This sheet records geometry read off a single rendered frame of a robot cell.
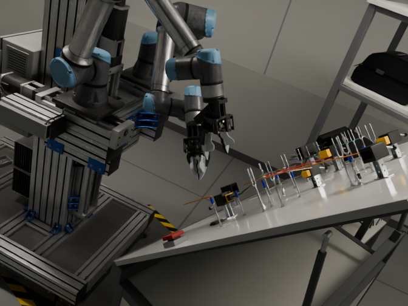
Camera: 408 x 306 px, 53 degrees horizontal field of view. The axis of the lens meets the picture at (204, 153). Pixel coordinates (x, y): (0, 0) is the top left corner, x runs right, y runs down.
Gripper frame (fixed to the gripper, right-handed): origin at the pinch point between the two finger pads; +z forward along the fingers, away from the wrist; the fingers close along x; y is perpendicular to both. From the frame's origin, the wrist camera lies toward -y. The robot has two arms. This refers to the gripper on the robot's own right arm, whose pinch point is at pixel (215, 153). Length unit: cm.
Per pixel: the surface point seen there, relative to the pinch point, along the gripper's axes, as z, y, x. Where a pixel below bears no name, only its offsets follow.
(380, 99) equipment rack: 1, 0, 99
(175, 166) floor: 77, -197, 95
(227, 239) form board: 9.4, 35.5, -24.6
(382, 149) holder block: -8, 54, 14
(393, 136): -1, 39, 45
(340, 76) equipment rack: -10, -17, 92
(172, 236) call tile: 17.1, 10.7, -27.1
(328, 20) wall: -33, -117, 211
